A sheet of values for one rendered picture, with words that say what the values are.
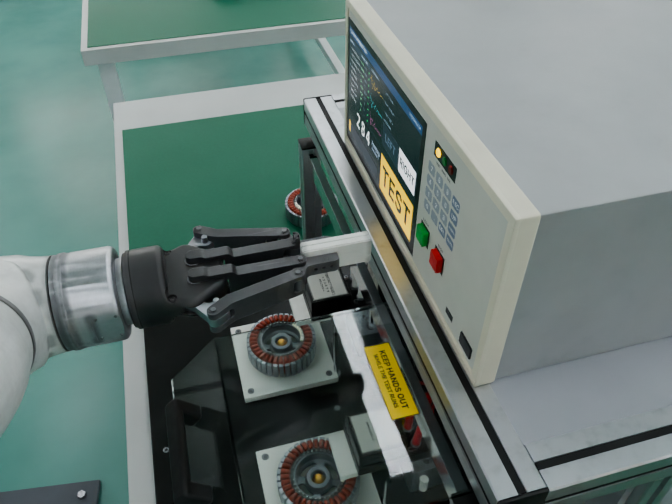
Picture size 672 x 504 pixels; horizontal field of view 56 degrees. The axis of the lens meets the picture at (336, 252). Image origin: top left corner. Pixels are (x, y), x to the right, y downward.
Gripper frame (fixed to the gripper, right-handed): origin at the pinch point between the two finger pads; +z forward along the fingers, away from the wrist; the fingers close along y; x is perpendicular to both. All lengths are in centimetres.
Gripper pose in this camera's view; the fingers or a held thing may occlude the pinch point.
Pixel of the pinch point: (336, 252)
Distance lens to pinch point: 63.1
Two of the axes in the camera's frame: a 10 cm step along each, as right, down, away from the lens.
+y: 2.7, 6.5, -7.1
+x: 0.0, -7.3, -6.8
